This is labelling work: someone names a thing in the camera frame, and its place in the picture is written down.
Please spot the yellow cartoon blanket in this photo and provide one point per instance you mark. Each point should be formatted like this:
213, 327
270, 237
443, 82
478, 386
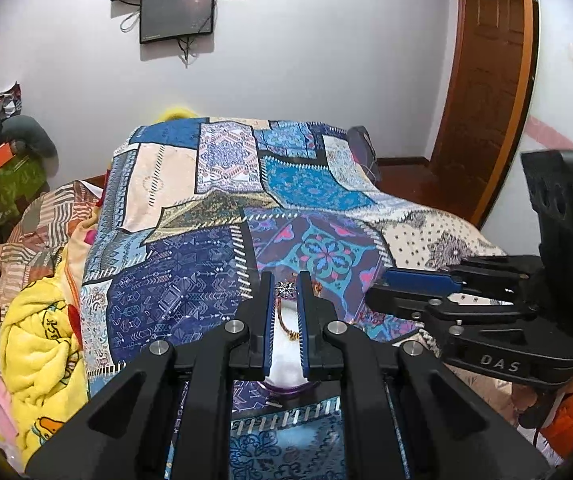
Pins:
41, 362

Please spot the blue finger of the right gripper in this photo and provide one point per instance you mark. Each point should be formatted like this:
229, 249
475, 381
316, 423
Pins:
413, 306
428, 283

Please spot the silver jhumka earring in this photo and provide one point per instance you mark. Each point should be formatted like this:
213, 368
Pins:
286, 290

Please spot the patchwork patterned bedspread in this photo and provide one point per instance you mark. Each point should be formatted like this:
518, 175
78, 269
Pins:
195, 209

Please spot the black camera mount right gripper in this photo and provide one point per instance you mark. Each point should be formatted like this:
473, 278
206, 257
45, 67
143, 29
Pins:
549, 177

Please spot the dark grey bag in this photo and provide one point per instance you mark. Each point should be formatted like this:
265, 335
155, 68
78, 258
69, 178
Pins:
363, 152

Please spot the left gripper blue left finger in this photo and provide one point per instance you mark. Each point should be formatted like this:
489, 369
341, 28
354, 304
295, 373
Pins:
262, 328

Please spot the purple jewelry box white lining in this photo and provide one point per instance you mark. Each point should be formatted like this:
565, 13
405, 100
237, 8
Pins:
286, 380

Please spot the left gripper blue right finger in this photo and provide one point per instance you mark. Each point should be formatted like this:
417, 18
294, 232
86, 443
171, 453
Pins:
313, 314

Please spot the pile of clothes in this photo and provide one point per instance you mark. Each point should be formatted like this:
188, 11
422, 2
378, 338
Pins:
15, 127

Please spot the striped beige pillow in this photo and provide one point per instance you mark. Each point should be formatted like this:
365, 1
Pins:
34, 246

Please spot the brown wooden door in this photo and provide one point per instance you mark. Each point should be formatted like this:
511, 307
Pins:
487, 99

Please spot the green patterned storage box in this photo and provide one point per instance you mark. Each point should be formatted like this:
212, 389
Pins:
21, 180

